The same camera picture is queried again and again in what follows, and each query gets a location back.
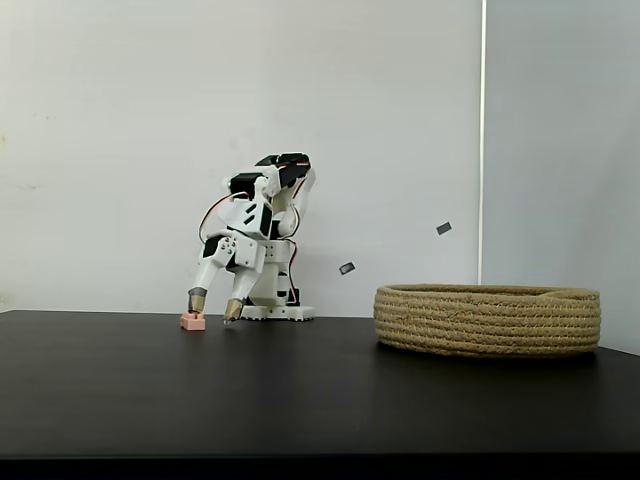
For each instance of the grey tape piece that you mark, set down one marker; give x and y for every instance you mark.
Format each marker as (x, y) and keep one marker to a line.
(347, 268)
(444, 228)

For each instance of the pink lego block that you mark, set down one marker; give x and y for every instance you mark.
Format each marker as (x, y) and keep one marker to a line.
(193, 324)

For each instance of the white vertical corner strip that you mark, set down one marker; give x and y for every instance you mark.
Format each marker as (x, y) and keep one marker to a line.
(483, 150)

